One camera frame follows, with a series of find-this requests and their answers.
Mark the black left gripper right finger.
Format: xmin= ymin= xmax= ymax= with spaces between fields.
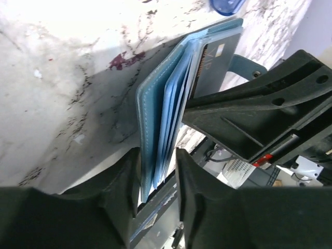
xmin=176 ymin=149 xmax=331 ymax=248

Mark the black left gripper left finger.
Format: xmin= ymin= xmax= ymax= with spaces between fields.
xmin=1 ymin=148 xmax=141 ymax=248

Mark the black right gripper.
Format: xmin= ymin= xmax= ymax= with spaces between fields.
xmin=183 ymin=50 xmax=331 ymax=179

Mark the blue leather card holder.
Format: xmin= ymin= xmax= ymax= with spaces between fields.
xmin=135 ymin=18 xmax=267 ymax=202

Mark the blue transparent handle screwdriver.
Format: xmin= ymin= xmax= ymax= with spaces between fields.
xmin=209 ymin=0 xmax=246 ymax=17

